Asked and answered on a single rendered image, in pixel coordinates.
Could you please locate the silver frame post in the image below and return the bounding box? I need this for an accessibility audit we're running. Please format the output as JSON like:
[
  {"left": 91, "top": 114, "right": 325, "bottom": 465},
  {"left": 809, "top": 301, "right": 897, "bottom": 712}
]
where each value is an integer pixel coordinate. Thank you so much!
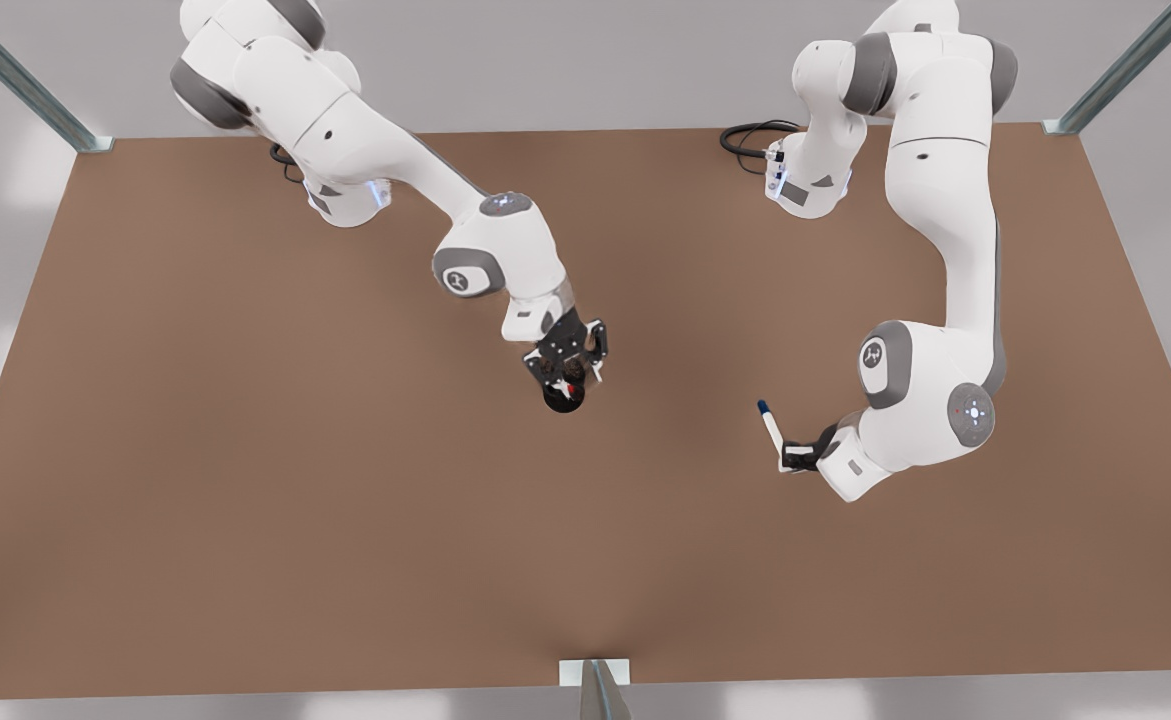
[
  {"left": 1041, "top": 0, "right": 1171, "bottom": 137},
  {"left": 0, "top": 0, "right": 115, "bottom": 154},
  {"left": 557, "top": 658, "right": 633, "bottom": 720}
]

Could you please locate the white pen with blue tip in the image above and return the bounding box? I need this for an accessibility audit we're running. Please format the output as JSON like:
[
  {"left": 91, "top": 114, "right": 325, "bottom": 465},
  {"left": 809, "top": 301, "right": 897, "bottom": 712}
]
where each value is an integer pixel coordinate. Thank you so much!
[{"left": 756, "top": 399, "right": 789, "bottom": 471}]

